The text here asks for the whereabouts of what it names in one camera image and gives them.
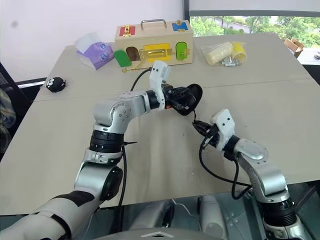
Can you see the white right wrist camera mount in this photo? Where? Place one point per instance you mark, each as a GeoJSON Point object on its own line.
{"type": "Point", "coordinates": [224, 126]}

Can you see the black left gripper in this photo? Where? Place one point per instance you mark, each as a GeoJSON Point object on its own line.
{"type": "Point", "coordinates": [169, 96]}

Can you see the black plush toy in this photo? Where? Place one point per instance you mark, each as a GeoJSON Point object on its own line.
{"type": "Point", "coordinates": [55, 84]}

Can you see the small bag of screws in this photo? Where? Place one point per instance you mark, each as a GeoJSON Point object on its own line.
{"type": "Point", "coordinates": [229, 62]}

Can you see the dark window pillar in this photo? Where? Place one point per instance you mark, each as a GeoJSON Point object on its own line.
{"type": "Point", "coordinates": [186, 11]}

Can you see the grey rounded robot leg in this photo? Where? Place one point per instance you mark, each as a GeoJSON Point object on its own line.
{"type": "Point", "coordinates": [212, 215]}

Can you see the yellow tape roll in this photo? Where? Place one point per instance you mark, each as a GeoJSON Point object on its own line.
{"type": "Point", "coordinates": [239, 51]}

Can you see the cream foam roll in bag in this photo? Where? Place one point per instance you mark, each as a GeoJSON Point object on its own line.
{"type": "Point", "coordinates": [217, 53]}

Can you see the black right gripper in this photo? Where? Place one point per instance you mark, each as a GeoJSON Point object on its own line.
{"type": "Point", "coordinates": [212, 133]}

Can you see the purple tissue box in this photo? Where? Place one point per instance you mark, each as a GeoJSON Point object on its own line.
{"type": "Point", "coordinates": [96, 56]}

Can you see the open cardboard box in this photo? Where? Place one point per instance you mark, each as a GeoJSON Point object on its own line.
{"type": "Point", "coordinates": [293, 46]}

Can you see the grey robot chest plate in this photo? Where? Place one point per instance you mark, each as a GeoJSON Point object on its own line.
{"type": "Point", "coordinates": [160, 234]}

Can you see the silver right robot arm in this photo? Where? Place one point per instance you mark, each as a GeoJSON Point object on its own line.
{"type": "Point", "coordinates": [252, 150]}

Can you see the wooden lock box toy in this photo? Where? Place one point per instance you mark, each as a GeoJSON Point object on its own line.
{"type": "Point", "coordinates": [153, 42]}

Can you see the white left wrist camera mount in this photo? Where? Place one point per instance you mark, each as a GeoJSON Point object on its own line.
{"type": "Point", "coordinates": [159, 75]}

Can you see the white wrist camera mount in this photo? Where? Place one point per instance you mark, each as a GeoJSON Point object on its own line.
{"type": "Point", "coordinates": [159, 75]}
{"type": "Point", "coordinates": [224, 126]}

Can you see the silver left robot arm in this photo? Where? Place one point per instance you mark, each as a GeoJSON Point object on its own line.
{"type": "Point", "coordinates": [120, 110]}

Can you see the camouflage cloth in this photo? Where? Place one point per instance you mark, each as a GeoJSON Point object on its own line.
{"type": "Point", "coordinates": [5, 110]}

